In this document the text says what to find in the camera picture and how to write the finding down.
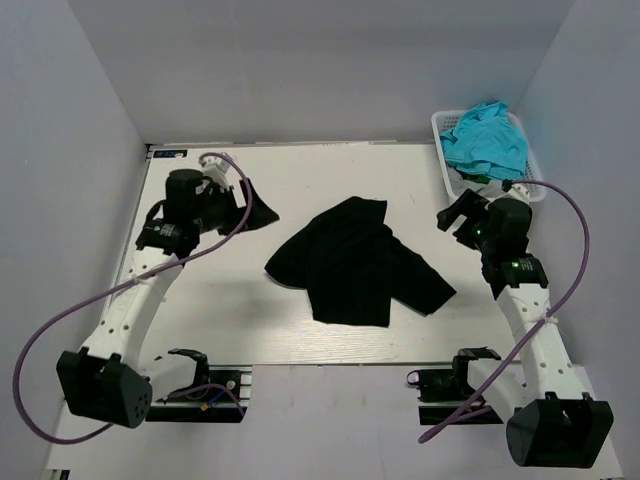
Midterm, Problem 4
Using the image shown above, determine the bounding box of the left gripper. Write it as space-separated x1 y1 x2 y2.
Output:
193 179 280 237

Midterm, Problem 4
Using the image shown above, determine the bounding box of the black t-shirt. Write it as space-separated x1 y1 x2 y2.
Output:
265 196 456 328

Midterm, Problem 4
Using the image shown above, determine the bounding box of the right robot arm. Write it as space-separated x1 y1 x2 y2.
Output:
420 185 614 469

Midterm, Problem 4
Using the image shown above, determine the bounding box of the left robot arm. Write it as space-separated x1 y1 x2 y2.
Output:
56 167 279 428

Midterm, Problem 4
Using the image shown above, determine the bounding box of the green garment in basket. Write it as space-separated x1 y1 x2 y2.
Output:
460 172 491 185

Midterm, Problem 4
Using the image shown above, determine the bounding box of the grey t-shirt in basket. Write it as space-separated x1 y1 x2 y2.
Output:
475 180 505 201

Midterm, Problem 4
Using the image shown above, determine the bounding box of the turquoise t-shirt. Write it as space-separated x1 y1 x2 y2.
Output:
439 101 528 181

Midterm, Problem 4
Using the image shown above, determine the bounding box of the white plastic basket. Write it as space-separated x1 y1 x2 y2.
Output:
431 110 543 204

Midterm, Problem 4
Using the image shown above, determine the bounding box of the blue label sticker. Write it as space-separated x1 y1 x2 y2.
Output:
152 149 188 159

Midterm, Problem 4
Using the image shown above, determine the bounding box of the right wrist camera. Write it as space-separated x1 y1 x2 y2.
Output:
501 180 546 205

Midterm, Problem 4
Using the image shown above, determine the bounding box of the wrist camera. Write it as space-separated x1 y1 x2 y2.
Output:
501 180 546 205
198 152 231 190

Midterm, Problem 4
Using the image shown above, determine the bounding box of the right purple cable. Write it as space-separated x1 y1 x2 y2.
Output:
417 178 593 445

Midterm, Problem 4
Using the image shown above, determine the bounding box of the purple cable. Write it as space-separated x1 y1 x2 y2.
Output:
417 178 593 445
12 151 252 445

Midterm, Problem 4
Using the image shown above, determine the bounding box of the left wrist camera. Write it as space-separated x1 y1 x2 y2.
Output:
198 152 231 190

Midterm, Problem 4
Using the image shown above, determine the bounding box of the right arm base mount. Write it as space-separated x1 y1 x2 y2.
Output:
406 347 501 426

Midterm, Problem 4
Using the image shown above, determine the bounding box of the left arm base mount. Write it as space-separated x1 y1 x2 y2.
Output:
139 349 252 424

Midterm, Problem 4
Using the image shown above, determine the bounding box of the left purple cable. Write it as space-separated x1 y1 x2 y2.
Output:
12 151 252 445

